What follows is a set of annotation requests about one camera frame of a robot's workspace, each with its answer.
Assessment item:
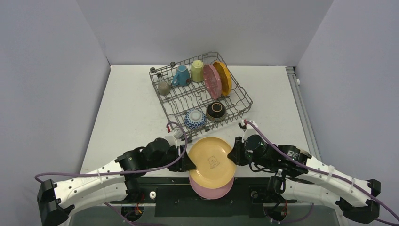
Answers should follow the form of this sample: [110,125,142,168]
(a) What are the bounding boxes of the small grey-green mug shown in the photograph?
[158,81,171,96]

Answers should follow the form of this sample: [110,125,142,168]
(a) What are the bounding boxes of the grey wire dish rack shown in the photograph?
[149,51,253,138]

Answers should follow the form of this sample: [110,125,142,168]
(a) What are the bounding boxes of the orange patterned small bowl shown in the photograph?
[184,109,207,130]

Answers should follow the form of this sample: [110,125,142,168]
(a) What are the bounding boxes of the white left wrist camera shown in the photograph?
[165,129,183,146]

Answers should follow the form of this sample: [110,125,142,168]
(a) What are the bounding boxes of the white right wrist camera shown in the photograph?
[239,120,258,143]

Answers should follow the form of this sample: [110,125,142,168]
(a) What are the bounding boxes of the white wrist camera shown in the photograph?
[239,120,258,143]
[165,129,183,146]

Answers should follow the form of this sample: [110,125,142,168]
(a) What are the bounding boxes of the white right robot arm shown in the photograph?
[228,135,381,224]

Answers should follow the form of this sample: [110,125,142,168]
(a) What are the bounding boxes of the pale yellow mug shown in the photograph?
[191,60,204,82]

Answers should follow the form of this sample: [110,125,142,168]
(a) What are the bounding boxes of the yellow polka dot plate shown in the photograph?
[213,61,232,97]

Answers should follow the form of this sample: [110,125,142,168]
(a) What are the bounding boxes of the blue mug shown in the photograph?
[172,65,191,86]

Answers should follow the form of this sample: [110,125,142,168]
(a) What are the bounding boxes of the dark patterned cream bowl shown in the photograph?
[206,101,227,122]

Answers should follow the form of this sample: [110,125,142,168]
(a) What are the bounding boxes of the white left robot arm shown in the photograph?
[37,137,197,226]

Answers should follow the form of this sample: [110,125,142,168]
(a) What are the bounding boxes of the aluminium side rail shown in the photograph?
[285,66,321,161]

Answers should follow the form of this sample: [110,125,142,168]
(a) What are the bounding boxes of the black table frame rail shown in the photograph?
[111,177,295,218]

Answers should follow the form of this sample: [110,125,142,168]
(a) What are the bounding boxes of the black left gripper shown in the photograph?
[148,145,196,172]

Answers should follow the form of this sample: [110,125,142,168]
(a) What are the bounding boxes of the cream plate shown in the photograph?
[188,137,236,189]

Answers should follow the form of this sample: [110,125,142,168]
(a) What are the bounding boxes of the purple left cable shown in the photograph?
[34,121,190,226]

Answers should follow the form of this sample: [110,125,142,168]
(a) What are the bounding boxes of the light pink smooth plate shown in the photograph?
[189,176,234,200]

